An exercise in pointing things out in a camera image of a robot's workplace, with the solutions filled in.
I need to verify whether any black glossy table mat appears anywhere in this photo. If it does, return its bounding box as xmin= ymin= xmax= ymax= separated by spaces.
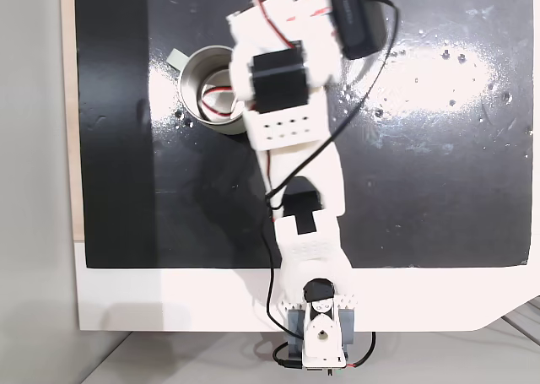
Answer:
xmin=74 ymin=0 xmax=532 ymax=270

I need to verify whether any pale green metal-lined cup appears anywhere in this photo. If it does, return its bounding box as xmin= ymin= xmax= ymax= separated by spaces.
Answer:
xmin=166 ymin=45 xmax=246 ymax=136

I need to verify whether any black power cable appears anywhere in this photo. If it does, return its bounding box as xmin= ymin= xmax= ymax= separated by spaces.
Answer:
xmin=272 ymin=339 xmax=307 ymax=370

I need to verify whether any black camera cable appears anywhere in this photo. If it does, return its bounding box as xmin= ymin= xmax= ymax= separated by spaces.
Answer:
xmin=263 ymin=0 xmax=402 ymax=338

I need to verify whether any beige wooden board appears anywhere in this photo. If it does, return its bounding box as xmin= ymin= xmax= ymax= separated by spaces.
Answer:
xmin=60 ymin=0 xmax=86 ymax=242

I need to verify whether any grey table clamp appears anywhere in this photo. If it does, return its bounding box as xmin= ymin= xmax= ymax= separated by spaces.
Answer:
xmin=286 ymin=307 xmax=358 ymax=360

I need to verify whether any red and black wire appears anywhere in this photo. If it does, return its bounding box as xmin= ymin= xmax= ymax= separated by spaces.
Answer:
xmin=343 ymin=331 xmax=377 ymax=369

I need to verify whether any black oval camera box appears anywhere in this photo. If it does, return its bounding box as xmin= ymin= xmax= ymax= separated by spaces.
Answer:
xmin=327 ymin=0 xmax=388 ymax=61

